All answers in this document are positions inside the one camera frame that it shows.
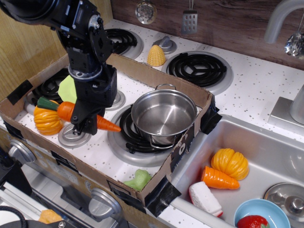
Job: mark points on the orange toy piece bottom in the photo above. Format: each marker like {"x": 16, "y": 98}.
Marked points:
{"x": 49, "y": 216}

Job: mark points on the light green plastic plate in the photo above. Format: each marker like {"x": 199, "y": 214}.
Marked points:
{"x": 67, "y": 90}

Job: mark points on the yellow toy corn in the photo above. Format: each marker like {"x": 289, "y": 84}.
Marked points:
{"x": 156, "y": 56}

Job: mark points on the orange toy pumpkin in sink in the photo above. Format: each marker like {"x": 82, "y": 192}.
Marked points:
{"x": 233, "y": 164}

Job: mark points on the silver pot lid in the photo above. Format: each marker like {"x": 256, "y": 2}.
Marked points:
{"x": 290, "y": 198}

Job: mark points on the silver stove knob back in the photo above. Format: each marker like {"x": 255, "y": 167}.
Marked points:
{"x": 166, "y": 44}

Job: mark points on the silver oven knob left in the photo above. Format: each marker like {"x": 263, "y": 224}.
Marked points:
{"x": 20, "y": 152}

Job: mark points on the silver sink basin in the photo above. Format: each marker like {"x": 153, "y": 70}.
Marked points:
{"x": 272, "y": 158}

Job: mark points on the black back right burner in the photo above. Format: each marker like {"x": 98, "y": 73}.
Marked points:
{"x": 201, "y": 68}

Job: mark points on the black burner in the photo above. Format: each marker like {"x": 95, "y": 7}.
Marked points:
{"x": 201, "y": 68}
{"x": 49, "y": 91}
{"x": 125, "y": 43}
{"x": 130, "y": 147}

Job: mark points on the orange toy pumpkin in box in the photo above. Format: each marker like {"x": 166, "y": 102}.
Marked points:
{"x": 47, "y": 121}

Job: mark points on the light blue bowl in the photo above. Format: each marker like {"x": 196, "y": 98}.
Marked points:
{"x": 264, "y": 208}

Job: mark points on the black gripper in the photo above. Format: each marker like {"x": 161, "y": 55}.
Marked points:
{"x": 94, "y": 92}

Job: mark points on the silver stove knob middle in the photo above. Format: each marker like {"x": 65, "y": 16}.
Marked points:
{"x": 118, "y": 103}

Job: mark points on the brown cardboard fence box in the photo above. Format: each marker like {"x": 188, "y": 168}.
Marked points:
{"x": 99, "y": 163}

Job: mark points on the stainless steel pot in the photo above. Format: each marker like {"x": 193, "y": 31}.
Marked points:
{"x": 163, "y": 115}

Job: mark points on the orange toy carrot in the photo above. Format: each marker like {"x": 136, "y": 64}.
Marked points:
{"x": 65, "y": 112}

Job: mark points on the white red toy cheese wedge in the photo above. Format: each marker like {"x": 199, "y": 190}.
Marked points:
{"x": 202, "y": 197}

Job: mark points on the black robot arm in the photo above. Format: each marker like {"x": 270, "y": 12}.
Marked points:
{"x": 80, "y": 29}

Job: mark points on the silver oven knob right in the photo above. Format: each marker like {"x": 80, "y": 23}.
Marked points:
{"x": 102, "y": 205}

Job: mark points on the black back left burner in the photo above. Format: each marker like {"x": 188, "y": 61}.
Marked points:
{"x": 125, "y": 43}

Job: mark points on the hanging silver strainer ladle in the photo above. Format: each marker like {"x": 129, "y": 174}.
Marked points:
{"x": 146, "y": 12}

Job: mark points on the silver stove knob front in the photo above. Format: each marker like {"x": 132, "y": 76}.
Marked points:
{"x": 70, "y": 138}

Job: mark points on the black front left burner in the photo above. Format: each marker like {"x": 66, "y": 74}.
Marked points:
{"x": 49, "y": 91}

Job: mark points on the orange carrot half in sink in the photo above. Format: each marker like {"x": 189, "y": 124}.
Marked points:
{"x": 218, "y": 180}

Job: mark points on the green toy vegetable piece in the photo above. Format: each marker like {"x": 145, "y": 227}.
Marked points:
{"x": 141, "y": 178}

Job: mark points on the silver stove knob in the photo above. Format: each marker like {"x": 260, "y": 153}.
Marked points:
{"x": 70, "y": 138}
{"x": 166, "y": 44}
{"x": 118, "y": 103}

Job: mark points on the red toy strawberry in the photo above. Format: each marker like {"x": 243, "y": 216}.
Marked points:
{"x": 253, "y": 221}

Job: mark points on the black front right burner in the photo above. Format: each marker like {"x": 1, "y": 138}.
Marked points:
{"x": 130, "y": 147}

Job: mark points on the silver oven knob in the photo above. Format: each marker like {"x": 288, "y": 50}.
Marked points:
{"x": 102, "y": 205}
{"x": 20, "y": 152}

